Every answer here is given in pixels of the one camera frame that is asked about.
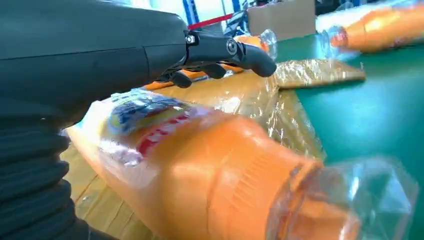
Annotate green table mat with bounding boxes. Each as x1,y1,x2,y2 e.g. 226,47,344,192
274,33,424,240

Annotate yellow plastic sheet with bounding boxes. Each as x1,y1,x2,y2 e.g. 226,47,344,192
60,58,367,240

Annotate red barrier band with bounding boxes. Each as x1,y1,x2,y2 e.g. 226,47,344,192
188,13,235,31

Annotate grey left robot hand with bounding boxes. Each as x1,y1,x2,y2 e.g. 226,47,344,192
0,0,278,133

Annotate brown cardboard box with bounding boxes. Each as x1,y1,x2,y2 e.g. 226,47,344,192
247,0,317,42

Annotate orange drink bottle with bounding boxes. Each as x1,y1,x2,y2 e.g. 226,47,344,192
145,29,278,91
66,88,420,240
316,1,424,55

